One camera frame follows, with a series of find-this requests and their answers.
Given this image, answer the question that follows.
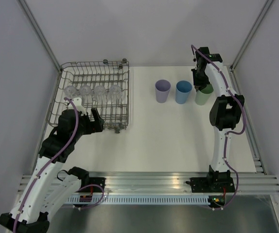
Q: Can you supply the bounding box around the green plastic cup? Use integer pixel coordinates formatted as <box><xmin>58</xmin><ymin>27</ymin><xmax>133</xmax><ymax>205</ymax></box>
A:
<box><xmin>195</xmin><ymin>84</ymin><xmax>214</xmax><ymax>106</ymax></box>

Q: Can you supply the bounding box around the blue plastic cup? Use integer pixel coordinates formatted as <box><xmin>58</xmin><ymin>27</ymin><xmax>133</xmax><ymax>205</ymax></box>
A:
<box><xmin>175</xmin><ymin>80</ymin><xmax>192</xmax><ymax>104</ymax></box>

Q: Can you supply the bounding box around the clear glass cup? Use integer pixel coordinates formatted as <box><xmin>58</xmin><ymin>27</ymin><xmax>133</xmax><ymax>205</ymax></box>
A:
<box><xmin>108</xmin><ymin>85</ymin><xmax>122</xmax><ymax>103</ymax></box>
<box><xmin>79</xmin><ymin>85</ymin><xmax>94</xmax><ymax>99</ymax></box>
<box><xmin>64</xmin><ymin>85</ymin><xmax>80</xmax><ymax>99</ymax></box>
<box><xmin>94</xmin><ymin>85</ymin><xmax>107</xmax><ymax>104</ymax></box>

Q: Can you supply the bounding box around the lavender plastic cup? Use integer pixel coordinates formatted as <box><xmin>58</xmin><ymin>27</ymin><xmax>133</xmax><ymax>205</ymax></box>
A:
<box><xmin>155</xmin><ymin>80</ymin><xmax>171</xmax><ymax>103</ymax></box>

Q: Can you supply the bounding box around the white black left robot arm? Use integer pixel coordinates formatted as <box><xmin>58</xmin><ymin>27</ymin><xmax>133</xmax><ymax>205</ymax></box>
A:
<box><xmin>0</xmin><ymin>108</ymin><xmax>105</xmax><ymax>233</ymax></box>

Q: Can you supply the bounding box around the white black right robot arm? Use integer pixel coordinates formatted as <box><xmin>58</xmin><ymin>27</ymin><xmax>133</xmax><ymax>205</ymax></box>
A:
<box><xmin>187</xmin><ymin>46</ymin><xmax>246</xmax><ymax>193</ymax></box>

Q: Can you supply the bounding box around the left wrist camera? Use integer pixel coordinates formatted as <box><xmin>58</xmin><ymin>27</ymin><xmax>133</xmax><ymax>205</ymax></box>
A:
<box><xmin>64</xmin><ymin>97</ymin><xmax>87</xmax><ymax>116</ymax></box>

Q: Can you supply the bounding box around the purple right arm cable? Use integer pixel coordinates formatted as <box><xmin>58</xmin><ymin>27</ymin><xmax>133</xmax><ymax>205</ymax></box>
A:
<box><xmin>190</xmin><ymin>44</ymin><xmax>246</xmax><ymax>212</ymax></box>

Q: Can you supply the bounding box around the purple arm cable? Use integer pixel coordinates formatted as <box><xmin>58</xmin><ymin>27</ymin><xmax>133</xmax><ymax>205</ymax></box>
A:
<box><xmin>12</xmin><ymin>97</ymin><xmax>80</xmax><ymax>233</ymax></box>
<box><xmin>190</xmin><ymin>44</ymin><xmax>246</xmax><ymax>212</ymax></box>

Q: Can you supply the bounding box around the grey wire dish rack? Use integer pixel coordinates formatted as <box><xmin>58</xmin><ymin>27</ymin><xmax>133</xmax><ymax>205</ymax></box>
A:
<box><xmin>46</xmin><ymin>58</ymin><xmax>130</xmax><ymax>133</ymax></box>

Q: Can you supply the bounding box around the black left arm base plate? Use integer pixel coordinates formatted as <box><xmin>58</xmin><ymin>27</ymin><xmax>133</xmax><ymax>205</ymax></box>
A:
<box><xmin>88</xmin><ymin>177</ymin><xmax>106</xmax><ymax>193</ymax></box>

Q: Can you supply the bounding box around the aluminium mounting rail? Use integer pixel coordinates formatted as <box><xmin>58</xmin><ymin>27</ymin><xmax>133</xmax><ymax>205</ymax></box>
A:
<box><xmin>20</xmin><ymin>171</ymin><xmax>279</xmax><ymax>195</ymax></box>

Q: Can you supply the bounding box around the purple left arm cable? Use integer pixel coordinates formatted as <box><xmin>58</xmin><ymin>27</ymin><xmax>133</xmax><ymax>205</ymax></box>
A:
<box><xmin>12</xmin><ymin>97</ymin><xmax>80</xmax><ymax>233</ymax></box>

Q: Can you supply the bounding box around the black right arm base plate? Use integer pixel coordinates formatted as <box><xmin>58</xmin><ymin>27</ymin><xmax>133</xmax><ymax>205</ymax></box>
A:
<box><xmin>185</xmin><ymin>177</ymin><xmax>235</xmax><ymax>193</ymax></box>

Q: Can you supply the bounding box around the white slotted cable duct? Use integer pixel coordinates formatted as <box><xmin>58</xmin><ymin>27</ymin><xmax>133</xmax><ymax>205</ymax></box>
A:
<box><xmin>65</xmin><ymin>195</ymin><xmax>209</xmax><ymax>205</ymax></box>

